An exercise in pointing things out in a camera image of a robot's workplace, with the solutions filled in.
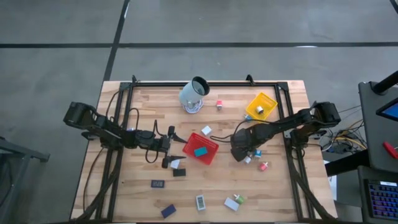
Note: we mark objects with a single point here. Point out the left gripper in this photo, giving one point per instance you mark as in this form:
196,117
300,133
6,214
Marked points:
158,144

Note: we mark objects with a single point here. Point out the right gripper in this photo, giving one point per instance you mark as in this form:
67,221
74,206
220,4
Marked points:
247,138

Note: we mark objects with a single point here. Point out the white rounded wall charger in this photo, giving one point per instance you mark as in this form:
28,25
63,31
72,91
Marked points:
247,160

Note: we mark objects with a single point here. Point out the black box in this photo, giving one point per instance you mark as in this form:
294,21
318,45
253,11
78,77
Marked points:
179,172

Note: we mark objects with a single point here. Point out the teal box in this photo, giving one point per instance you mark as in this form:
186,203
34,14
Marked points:
201,152

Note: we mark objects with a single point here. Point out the dark blue digital thermometer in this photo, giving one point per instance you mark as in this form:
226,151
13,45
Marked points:
157,183

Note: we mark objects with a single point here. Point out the white box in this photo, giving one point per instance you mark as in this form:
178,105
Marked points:
231,204

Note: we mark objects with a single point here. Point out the pink wall charger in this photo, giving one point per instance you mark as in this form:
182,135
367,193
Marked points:
219,103
263,167

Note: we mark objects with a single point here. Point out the white digital thermometer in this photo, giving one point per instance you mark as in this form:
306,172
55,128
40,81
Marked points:
200,202

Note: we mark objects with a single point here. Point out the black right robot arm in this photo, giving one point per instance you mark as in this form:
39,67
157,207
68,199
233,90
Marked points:
295,119

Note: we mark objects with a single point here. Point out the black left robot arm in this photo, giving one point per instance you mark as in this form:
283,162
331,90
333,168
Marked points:
93,119

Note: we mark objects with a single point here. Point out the white rectangular USB charger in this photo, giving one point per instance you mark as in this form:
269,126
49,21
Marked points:
175,164

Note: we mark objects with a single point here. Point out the red plastic basket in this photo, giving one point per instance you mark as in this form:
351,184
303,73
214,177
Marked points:
199,142

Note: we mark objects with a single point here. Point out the white cube charger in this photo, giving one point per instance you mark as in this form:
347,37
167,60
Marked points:
206,130

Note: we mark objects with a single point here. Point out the yellow plastic basket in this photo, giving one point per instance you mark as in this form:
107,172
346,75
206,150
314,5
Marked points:
267,99

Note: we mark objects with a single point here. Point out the dark blue flat box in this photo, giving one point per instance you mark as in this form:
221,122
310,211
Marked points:
168,211

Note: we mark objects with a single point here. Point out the black desk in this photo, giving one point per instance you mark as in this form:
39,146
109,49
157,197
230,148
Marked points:
373,130

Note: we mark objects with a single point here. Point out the grey metal stand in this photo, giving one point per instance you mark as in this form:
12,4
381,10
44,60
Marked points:
18,152

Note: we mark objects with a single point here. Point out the black keyboard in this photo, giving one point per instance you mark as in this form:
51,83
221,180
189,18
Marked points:
384,199

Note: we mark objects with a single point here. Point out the large display monitor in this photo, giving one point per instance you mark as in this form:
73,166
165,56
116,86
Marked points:
390,110

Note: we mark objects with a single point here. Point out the black monitor pole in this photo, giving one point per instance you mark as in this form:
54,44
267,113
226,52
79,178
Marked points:
385,82

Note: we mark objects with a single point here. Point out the purple white wall charger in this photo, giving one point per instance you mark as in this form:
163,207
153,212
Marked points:
130,128

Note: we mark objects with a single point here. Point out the green wall charger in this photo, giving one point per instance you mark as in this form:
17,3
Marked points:
239,199

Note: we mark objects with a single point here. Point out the black aluminium table frame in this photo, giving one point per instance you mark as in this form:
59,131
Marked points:
155,84

